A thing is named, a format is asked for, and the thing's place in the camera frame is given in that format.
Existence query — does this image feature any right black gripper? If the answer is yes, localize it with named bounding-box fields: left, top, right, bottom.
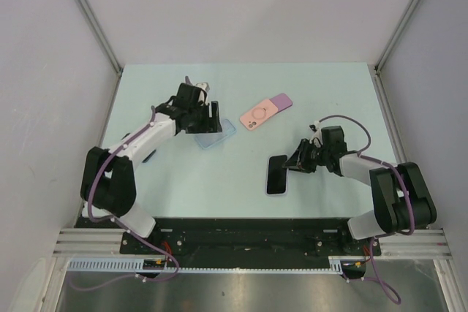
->
left=282, top=138, right=330, bottom=173

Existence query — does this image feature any light blue phone case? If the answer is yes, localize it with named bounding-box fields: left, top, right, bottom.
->
left=194, top=118, right=236, bottom=150

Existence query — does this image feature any black smartphone teal frame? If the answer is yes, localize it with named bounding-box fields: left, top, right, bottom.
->
left=265, top=155, right=288, bottom=195

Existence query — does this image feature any lavender phone case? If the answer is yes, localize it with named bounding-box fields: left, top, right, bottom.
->
left=263, top=154, right=289, bottom=197

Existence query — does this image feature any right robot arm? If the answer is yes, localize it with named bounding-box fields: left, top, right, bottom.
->
left=283, top=125, right=437, bottom=254

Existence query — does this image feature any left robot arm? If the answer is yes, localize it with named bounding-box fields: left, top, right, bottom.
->
left=80, top=79, right=222, bottom=254

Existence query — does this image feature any pink phone case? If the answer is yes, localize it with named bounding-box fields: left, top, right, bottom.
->
left=239, top=99, right=279, bottom=131

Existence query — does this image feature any purple phone case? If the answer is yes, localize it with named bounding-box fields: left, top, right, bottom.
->
left=270, top=93, right=293, bottom=113

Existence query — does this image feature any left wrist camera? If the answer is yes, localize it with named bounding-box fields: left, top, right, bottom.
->
left=195, top=82, right=210, bottom=104

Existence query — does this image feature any slotted cable duct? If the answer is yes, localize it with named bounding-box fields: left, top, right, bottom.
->
left=67, top=255, right=370, bottom=276

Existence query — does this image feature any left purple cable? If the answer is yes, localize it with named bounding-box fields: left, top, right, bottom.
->
left=69, top=75, right=195, bottom=291

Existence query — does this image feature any purple cable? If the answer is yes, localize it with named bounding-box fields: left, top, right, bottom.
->
left=69, top=75, right=195, bottom=291
left=316, top=114, right=416, bottom=305

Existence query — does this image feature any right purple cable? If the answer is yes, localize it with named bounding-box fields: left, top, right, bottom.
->
left=316, top=114, right=416, bottom=305

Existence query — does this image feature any left aluminium frame post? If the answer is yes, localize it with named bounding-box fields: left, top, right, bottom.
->
left=74, top=0, right=123, bottom=78

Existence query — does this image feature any aluminium frame post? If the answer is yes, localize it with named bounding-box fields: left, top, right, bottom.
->
left=373, top=0, right=423, bottom=75
left=74, top=0, right=123, bottom=78

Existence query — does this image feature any right aluminium frame post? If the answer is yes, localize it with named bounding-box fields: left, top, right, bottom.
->
left=373, top=0, right=423, bottom=75

